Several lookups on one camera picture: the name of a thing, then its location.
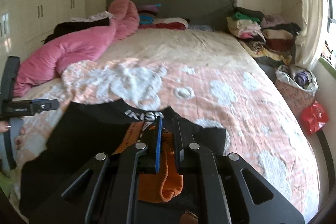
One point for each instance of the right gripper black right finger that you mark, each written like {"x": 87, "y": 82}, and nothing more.
{"x": 178, "y": 142}

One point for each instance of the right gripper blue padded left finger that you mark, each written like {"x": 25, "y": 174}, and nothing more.
{"x": 158, "y": 136}

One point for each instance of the black sweater with orange cuffs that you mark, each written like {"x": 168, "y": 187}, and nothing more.
{"x": 86, "y": 130}

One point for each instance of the green sleeve left forearm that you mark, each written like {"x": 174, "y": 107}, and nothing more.
{"x": 6, "y": 183}

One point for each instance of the red white folded clothes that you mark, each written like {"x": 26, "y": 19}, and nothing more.
{"x": 166, "y": 23}

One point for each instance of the floral bag with clothes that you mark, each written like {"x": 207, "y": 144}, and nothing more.
{"x": 297, "y": 86}

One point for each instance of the folded clothes pile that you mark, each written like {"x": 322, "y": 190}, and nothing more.
{"x": 269, "y": 39}

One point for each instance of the right hand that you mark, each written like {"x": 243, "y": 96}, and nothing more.
{"x": 188, "y": 218}

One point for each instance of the pink white bedspread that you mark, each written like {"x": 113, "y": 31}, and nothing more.
{"x": 207, "y": 78}

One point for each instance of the black garment on quilt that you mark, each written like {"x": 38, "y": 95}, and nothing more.
{"x": 69, "y": 27}

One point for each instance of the pink quilt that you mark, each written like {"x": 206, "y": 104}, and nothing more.
{"x": 50, "y": 60}

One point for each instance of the grey headboard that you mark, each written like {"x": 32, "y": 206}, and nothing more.
{"x": 212, "y": 13}

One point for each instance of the red plastic bag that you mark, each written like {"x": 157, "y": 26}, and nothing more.
{"x": 314, "y": 118}

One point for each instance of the cream curtain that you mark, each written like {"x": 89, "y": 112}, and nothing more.
{"x": 310, "y": 42}

